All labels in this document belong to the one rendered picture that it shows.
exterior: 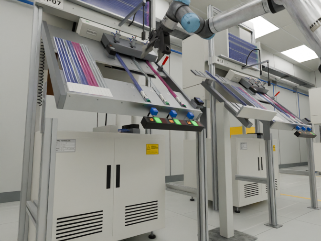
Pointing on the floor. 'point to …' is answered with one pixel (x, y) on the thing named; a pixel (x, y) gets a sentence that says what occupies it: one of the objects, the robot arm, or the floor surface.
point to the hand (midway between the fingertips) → (150, 60)
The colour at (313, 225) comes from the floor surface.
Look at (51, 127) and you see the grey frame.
